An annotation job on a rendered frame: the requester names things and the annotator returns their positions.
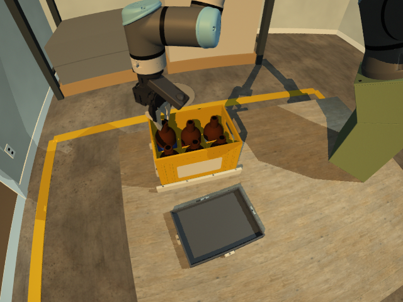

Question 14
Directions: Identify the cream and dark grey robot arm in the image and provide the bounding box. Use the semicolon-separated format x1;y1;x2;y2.
122;0;403;110

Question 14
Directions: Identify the yellow bottle crate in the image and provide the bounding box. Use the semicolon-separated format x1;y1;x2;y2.
148;106;238;185

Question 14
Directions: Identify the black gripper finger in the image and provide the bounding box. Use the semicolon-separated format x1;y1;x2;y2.
158;101;172;122
145;101;163;131

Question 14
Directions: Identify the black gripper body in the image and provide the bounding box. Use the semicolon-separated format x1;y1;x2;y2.
132;69;166;108

